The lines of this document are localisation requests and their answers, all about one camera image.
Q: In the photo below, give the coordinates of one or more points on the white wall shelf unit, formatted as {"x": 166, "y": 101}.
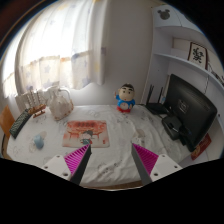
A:
{"x": 172, "y": 35}

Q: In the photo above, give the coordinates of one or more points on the light blue computer mouse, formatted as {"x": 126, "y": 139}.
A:
{"x": 38, "y": 141}

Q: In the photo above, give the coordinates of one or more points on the black wifi router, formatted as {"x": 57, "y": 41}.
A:
{"x": 155, "y": 108}

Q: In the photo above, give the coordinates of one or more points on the black box by monitor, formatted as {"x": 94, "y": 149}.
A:
{"x": 172, "y": 126}

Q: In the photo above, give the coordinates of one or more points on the sheer white curtain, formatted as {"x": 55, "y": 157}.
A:
{"x": 63, "y": 45}

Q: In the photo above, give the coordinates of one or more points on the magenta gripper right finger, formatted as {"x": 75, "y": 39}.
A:
{"x": 152, "y": 167}

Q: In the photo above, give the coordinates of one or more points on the illustrated red mouse pad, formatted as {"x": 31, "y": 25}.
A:
{"x": 83, "y": 132}

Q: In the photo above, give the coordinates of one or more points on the wooden chair back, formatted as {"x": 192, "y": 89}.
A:
{"x": 6, "y": 120}

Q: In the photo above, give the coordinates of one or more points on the black computer monitor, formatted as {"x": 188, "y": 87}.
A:
{"x": 194, "y": 110}

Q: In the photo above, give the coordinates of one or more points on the red booklet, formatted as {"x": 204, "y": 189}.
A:
{"x": 201, "y": 147}

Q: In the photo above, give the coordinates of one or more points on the black keyboard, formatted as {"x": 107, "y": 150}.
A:
{"x": 19, "y": 123}

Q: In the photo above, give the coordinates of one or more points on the framed calligraphy picture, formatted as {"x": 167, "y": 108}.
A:
{"x": 198, "y": 55}

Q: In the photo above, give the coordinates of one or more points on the white patterned tablecloth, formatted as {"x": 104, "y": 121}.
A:
{"x": 110, "y": 133}

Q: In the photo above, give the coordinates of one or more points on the wooden model sailing ship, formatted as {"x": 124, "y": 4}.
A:
{"x": 31, "y": 102}

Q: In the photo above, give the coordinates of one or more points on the cartoon boy figurine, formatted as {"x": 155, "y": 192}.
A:
{"x": 125, "y": 98}

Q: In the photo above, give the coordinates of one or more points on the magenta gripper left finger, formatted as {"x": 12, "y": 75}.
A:
{"x": 70, "y": 167}

